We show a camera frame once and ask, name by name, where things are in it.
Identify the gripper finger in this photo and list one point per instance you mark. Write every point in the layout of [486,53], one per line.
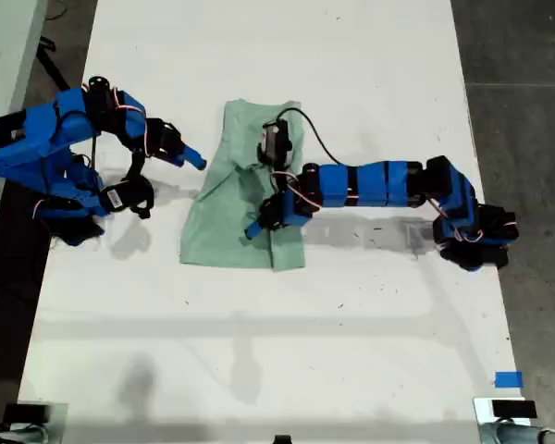
[255,229]
[180,161]
[194,157]
[254,236]

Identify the pale green t-shirt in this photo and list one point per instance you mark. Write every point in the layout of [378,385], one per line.
[222,231]

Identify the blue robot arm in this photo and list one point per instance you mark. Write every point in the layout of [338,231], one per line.
[374,185]
[28,139]

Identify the black tripod leg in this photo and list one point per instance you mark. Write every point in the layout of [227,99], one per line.
[51,65]

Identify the white side table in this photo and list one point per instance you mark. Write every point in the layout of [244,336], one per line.
[4,60]

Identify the shiny metal plate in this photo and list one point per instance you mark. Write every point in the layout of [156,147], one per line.
[483,411]
[60,416]

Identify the square blue tape piece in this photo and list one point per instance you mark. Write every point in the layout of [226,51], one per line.
[509,379]

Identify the small black box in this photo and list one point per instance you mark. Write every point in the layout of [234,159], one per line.
[25,412]
[513,409]

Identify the grey metal tube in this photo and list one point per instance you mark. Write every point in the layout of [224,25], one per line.
[504,435]

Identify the black camera stalk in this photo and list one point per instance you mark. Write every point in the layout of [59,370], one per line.
[134,165]

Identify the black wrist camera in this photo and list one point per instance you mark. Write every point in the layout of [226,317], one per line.
[120,196]
[275,141]

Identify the small black mount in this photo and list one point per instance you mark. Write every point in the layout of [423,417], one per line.
[282,440]

